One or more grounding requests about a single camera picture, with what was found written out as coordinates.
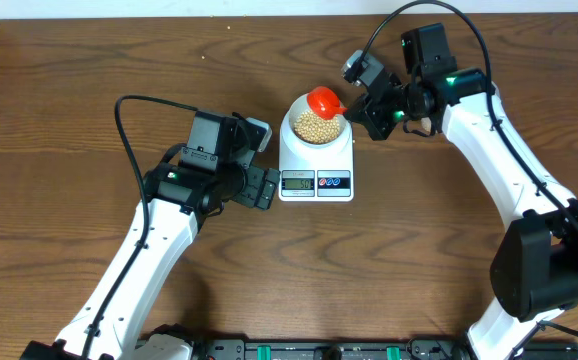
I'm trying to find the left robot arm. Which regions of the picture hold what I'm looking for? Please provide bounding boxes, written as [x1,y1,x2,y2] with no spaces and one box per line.
[22,111,279,359]

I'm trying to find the grey round bowl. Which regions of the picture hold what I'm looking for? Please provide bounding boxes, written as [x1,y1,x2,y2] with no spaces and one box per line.
[283,94,351,146]

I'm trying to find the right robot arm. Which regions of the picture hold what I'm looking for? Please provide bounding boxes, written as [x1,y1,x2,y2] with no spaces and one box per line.
[342,24,578,359]

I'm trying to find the red plastic measuring scoop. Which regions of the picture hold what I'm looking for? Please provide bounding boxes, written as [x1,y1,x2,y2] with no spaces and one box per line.
[306,86,347,120]

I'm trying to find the clear plastic container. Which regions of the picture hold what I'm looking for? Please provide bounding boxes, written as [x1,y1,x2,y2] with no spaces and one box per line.
[420,118,432,132]

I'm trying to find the white digital kitchen scale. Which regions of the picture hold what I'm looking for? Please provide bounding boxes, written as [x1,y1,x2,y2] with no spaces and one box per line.
[279,108,354,202]

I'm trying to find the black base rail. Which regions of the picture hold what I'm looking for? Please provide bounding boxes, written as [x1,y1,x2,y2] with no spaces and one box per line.
[133,329,578,360]

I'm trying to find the soybeans in bowl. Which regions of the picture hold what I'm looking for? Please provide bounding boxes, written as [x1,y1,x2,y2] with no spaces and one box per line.
[293,110,342,145]

